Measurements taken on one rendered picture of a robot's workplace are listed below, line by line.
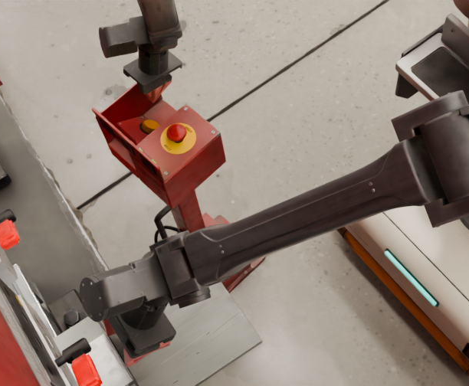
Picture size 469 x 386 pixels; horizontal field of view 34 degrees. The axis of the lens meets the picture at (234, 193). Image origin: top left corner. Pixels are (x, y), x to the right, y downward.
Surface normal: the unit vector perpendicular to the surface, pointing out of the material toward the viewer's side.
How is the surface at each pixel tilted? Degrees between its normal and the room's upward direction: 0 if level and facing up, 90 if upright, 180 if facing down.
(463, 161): 32
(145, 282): 39
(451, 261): 0
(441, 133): 47
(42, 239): 0
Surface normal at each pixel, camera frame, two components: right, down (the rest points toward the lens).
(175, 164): -0.09, -0.46
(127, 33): 0.22, -0.07
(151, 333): 0.36, -0.65
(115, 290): 0.49, -0.27
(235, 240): -0.63, 0.15
